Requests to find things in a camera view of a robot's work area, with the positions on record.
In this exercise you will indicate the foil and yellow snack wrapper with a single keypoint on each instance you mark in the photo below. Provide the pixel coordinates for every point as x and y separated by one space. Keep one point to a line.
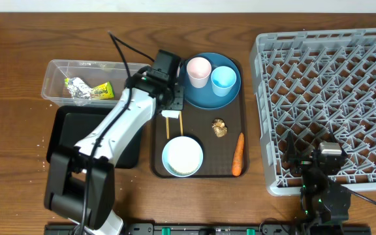
78 89

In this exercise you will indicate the clear plastic bin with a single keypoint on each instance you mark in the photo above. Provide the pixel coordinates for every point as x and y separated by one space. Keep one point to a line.
60 73

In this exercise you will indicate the dark brown serving tray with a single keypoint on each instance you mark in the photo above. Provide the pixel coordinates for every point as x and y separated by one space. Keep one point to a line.
197 124

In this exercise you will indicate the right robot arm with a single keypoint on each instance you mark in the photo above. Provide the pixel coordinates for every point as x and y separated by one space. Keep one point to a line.
326 203

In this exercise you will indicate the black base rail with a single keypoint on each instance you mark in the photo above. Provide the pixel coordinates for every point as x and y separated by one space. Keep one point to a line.
149 229

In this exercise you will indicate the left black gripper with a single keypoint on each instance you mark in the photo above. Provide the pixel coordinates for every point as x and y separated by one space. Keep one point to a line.
177 98

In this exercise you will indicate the black plastic tray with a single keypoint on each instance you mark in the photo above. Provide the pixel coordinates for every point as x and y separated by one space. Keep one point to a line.
73 123

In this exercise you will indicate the wooden chopstick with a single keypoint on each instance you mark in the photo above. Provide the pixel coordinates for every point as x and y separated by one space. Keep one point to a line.
167 128
181 123

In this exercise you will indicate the grey plastic dishwasher rack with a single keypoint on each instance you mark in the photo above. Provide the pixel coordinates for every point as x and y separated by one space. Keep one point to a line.
314 83

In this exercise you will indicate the pink plastic cup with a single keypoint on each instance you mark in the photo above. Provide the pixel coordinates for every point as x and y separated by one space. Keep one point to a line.
199 70

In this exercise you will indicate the orange carrot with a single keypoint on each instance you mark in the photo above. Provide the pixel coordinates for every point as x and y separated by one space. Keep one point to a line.
237 162

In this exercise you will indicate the light blue bowl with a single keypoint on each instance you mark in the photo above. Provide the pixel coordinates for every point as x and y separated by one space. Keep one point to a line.
182 156

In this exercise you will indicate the brown mushroom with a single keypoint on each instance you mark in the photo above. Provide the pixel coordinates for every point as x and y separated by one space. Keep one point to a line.
219 128

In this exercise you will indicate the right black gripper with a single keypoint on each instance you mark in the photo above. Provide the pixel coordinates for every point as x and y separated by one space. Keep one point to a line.
304 162

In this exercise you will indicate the white napkin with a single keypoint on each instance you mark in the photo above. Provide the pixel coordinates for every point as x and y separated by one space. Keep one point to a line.
174 114

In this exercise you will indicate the light blue plastic cup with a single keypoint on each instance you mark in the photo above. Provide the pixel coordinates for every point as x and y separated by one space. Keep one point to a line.
223 79

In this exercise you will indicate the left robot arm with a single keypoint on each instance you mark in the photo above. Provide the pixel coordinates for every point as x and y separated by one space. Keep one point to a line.
80 184

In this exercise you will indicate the dark blue round plate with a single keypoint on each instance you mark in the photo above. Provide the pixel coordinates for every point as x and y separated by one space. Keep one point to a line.
204 97

